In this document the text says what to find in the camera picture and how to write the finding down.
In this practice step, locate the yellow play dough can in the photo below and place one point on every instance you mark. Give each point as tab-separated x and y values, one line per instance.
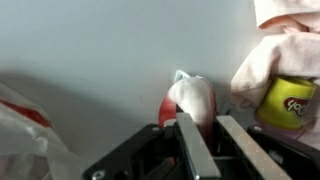
286	102

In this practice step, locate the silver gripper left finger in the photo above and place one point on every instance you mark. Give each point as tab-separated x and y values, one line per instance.
199	158

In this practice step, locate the red white plush toy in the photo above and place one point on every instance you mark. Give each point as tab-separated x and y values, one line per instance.
196	97

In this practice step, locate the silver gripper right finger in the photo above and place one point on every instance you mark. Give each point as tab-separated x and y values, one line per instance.
267	168

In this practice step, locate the pink cloth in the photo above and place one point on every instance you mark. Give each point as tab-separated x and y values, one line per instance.
293	51

